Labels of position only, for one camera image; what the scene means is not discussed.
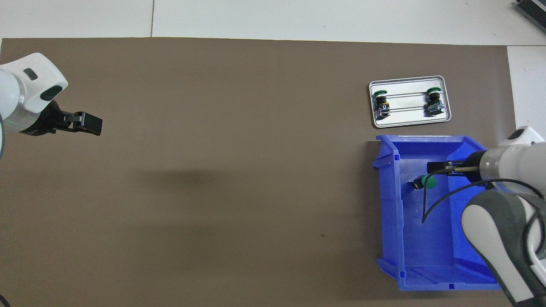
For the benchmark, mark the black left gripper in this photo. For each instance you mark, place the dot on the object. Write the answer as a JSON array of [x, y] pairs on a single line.
[[45, 121]]

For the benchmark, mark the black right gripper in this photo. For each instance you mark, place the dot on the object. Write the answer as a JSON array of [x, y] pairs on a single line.
[[474, 162]]

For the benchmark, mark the green capped push button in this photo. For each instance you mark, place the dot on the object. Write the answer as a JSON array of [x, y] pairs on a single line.
[[429, 182]]

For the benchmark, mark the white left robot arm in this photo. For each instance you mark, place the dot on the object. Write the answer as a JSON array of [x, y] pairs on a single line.
[[21, 89]]

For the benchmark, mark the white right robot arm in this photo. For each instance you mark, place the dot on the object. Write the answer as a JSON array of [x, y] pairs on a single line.
[[512, 170]]

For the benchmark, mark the green push button blue body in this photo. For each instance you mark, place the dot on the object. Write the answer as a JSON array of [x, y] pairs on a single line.
[[434, 104]]

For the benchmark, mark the green push button yellow band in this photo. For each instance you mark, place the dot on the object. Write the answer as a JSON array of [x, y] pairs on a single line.
[[381, 106]]

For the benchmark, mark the grey metal tray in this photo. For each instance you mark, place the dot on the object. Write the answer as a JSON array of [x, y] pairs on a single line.
[[409, 119]]

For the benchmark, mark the blue plastic storage bin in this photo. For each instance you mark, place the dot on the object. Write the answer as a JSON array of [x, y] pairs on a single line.
[[426, 247]]

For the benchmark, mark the brown table mat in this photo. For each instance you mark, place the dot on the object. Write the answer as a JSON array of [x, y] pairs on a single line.
[[256, 106]]

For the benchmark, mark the grey ribbed device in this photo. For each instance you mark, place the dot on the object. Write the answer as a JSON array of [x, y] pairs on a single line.
[[533, 10]]

